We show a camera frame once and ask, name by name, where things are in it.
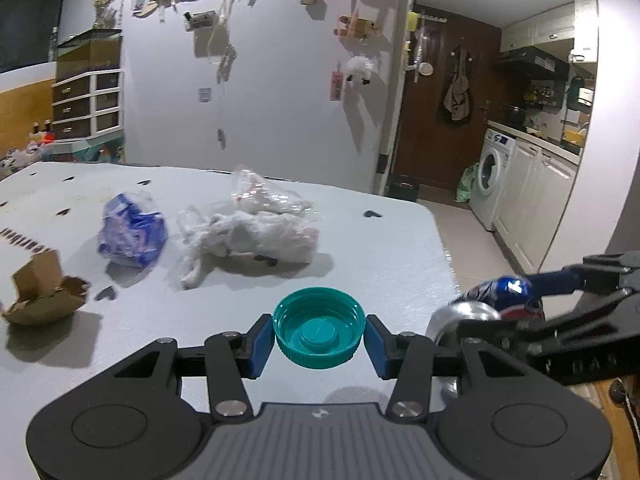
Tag crushed blue soda can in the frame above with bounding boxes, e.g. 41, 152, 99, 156
424, 274, 547, 400

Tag teal plastic lid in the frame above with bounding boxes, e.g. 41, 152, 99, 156
272, 287, 366, 370

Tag black floor trash bin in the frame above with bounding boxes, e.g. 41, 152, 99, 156
387, 174, 420, 203

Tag white kitchen cabinets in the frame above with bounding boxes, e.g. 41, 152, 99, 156
494, 139, 578, 274

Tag white plastic bag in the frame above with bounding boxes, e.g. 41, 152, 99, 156
177, 206, 320, 289

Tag green plastic bag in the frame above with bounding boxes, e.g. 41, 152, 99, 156
454, 162, 478, 204

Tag clear plastic bag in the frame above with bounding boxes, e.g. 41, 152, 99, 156
231, 166, 316, 217

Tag white front-load washing machine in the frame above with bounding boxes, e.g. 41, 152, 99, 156
469, 128, 516, 232

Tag crumpled blue white wrapper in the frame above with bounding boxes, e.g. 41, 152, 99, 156
98, 191, 167, 270

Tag dark brown door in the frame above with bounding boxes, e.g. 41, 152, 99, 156
394, 3, 501, 190

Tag hanging bag on door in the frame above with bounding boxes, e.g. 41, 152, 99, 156
440, 46, 472, 124

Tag torn brown cardboard piece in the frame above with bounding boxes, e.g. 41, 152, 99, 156
1, 249, 90, 326

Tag black range hood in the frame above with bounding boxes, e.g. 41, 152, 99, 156
496, 47, 570, 80

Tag pink hanging tag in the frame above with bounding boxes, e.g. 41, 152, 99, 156
330, 70, 344, 102

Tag white plush sheep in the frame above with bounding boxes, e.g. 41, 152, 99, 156
345, 55, 374, 86

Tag white drawer cabinet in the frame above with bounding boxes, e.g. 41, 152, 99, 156
51, 70, 124, 141

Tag glass terrarium tank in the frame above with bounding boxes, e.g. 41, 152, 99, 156
55, 28, 122, 82

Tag dried flower bouquet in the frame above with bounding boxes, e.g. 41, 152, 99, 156
92, 0, 115, 29

